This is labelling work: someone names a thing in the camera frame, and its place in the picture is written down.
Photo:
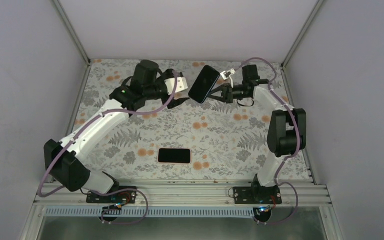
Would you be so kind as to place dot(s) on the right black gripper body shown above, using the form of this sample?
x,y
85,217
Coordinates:
x,y
229,95

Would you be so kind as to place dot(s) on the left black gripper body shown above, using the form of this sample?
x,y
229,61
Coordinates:
x,y
151,92

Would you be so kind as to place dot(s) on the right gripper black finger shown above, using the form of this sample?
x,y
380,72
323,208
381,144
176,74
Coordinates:
x,y
218,97
217,89

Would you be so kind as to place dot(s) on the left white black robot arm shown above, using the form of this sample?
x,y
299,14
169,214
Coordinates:
x,y
63,158

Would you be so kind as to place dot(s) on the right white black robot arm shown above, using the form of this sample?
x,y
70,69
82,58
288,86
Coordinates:
x,y
286,134

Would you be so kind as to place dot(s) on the black phone with pink edge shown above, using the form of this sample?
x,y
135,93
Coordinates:
x,y
174,156

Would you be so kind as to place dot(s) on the floral patterned table mat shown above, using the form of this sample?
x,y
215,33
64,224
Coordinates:
x,y
227,141

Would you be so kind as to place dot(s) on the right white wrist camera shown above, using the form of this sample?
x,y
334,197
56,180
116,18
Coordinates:
x,y
227,76

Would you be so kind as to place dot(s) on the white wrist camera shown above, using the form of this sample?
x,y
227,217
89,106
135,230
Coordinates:
x,y
227,76
176,84

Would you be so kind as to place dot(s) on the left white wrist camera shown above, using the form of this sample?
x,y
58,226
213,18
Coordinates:
x,y
176,84

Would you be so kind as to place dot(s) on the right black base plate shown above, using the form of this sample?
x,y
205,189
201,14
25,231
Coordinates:
x,y
243,195

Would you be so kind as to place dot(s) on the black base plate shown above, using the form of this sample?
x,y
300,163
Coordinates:
x,y
120,195
243,195

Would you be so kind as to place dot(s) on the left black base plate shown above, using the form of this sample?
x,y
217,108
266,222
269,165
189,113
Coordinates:
x,y
120,195

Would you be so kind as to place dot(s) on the aluminium rail frame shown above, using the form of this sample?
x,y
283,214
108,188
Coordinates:
x,y
205,193

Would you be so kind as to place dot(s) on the slotted grey cable duct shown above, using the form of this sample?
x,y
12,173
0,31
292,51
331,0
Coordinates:
x,y
152,211

